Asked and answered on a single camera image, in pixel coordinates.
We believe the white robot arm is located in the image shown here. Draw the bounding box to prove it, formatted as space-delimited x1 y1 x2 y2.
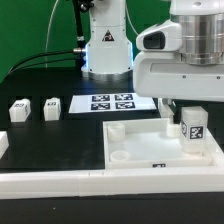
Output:
82 0 224 102

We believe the white fiducial marker sheet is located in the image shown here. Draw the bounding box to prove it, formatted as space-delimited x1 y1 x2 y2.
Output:
69 93 156 114

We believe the grey thin cable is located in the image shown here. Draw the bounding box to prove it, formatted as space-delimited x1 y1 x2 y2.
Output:
44 0 62 69

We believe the black cable bundle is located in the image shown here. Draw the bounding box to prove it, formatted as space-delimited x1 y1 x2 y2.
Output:
7 49 86 75

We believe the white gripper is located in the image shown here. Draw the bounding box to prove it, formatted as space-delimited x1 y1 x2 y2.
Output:
133 19 224 102

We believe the white U-shaped fence wall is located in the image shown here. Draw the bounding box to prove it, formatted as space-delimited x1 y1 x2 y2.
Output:
0 129 224 199

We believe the white square tabletop tray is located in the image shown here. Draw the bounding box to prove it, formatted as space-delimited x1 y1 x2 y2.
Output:
103 118 224 169

